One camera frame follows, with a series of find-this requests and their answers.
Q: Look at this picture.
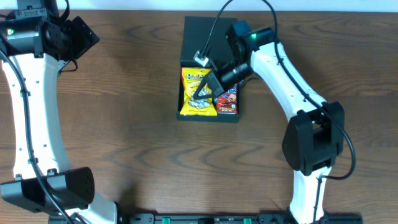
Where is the red Hello Panda box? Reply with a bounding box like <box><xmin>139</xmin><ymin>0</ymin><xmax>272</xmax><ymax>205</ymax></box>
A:
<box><xmin>215</xmin><ymin>84</ymin><xmax>238</xmax><ymax>114</ymax></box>

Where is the yellow Hacks candy bag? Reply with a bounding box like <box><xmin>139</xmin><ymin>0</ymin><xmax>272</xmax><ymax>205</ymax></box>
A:
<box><xmin>180</xmin><ymin>67</ymin><xmax>217</xmax><ymax>116</ymax></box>

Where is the dark green box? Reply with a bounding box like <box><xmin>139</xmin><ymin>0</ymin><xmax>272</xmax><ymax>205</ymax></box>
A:
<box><xmin>176</xmin><ymin>16</ymin><xmax>241</xmax><ymax>123</ymax></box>

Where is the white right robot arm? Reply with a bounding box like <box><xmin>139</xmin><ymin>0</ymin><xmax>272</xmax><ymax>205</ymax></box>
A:
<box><xmin>193</xmin><ymin>21</ymin><xmax>346</xmax><ymax>223</ymax></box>

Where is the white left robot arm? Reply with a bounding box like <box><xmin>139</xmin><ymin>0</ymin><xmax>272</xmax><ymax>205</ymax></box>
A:
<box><xmin>1</xmin><ymin>0</ymin><xmax>118</xmax><ymax>223</ymax></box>

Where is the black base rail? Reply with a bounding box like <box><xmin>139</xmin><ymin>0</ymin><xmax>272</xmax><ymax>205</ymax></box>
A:
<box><xmin>48</xmin><ymin>212</ymin><xmax>363</xmax><ymax>224</ymax></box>

